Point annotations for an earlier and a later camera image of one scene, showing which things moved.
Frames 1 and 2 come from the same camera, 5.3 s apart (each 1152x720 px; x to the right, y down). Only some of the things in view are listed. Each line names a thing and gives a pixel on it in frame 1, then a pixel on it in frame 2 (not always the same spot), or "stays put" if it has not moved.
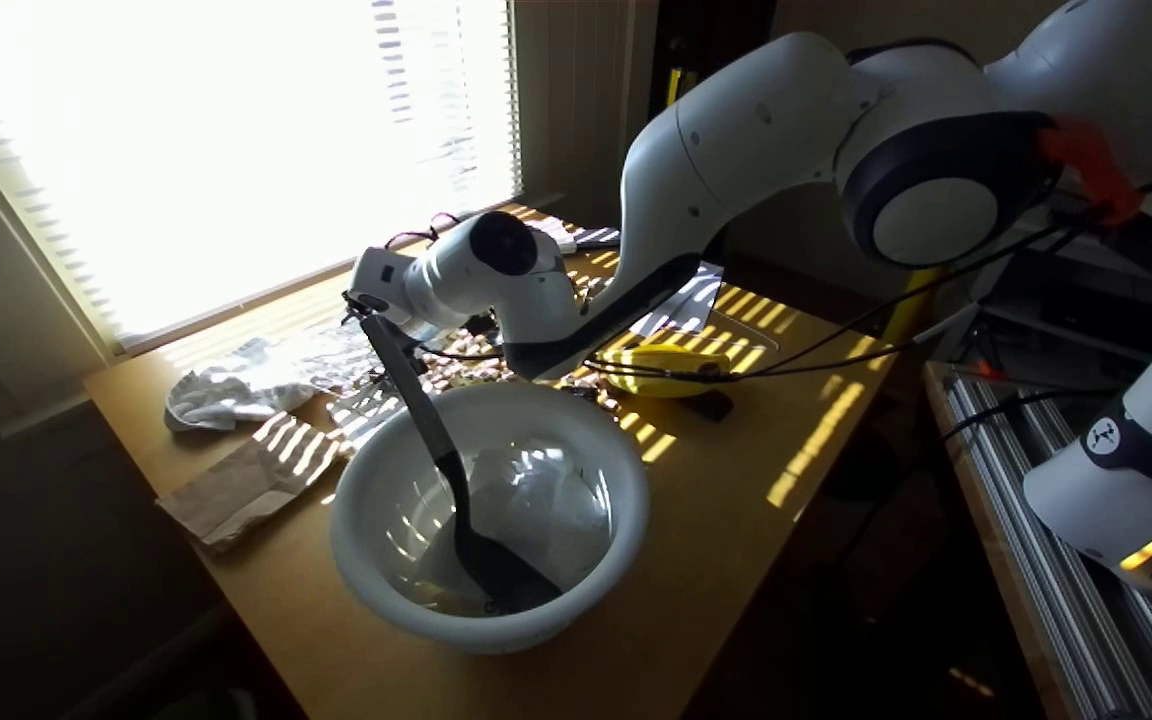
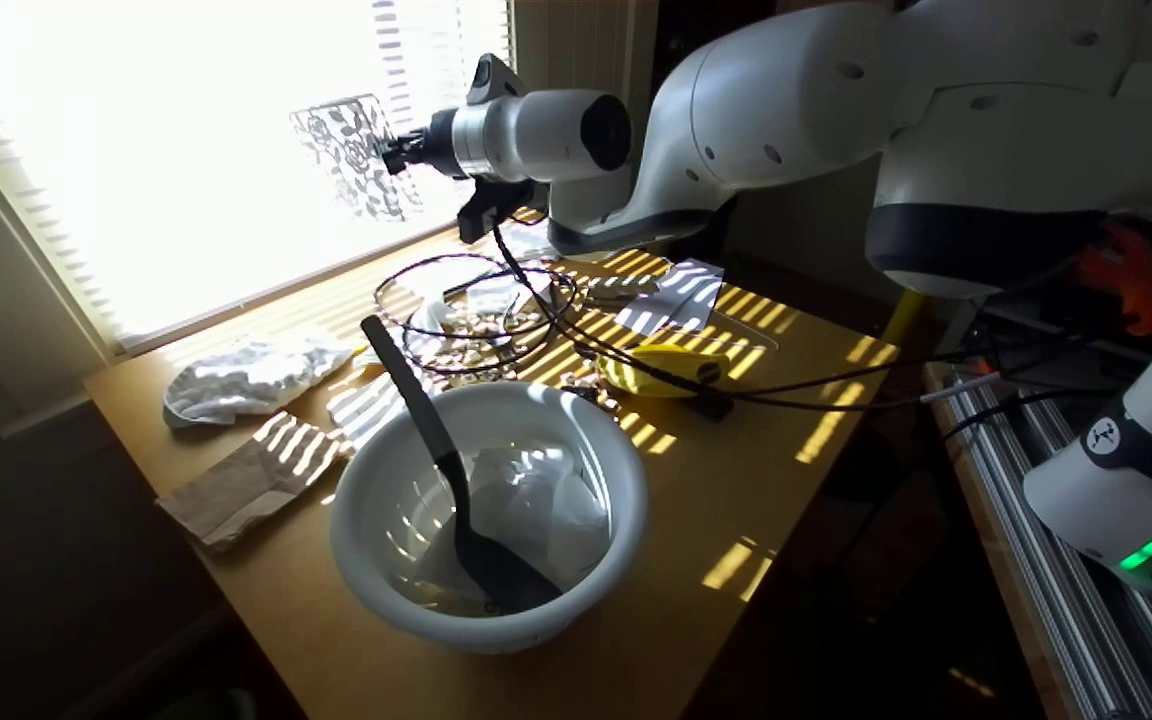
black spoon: (499, 575) stays put
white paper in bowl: (547, 502) stays put
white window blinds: (188, 153) stays put
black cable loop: (758, 368) -> (528, 267)
